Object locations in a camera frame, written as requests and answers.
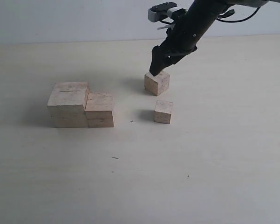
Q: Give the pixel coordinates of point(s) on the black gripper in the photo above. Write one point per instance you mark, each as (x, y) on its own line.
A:
(188, 30)

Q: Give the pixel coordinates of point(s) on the third largest wooden cube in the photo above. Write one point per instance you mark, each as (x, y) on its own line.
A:
(158, 84)

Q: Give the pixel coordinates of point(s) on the smallest wooden cube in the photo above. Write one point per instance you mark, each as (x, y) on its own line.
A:
(163, 112)

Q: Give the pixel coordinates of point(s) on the second largest wooden cube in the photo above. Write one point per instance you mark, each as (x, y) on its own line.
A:
(99, 110)

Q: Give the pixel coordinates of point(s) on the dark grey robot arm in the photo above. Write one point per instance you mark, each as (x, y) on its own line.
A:
(257, 4)

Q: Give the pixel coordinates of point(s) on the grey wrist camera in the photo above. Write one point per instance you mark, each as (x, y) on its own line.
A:
(158, 13)

